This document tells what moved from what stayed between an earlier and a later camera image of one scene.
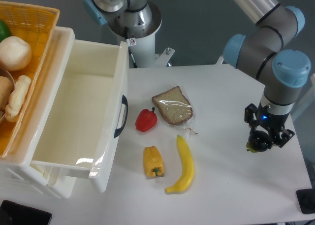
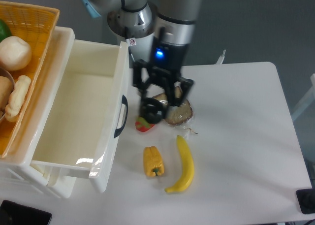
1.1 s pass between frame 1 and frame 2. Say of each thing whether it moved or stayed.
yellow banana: stayed
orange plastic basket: stayed
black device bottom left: stayed
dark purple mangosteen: moved
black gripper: moved
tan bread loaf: stayed
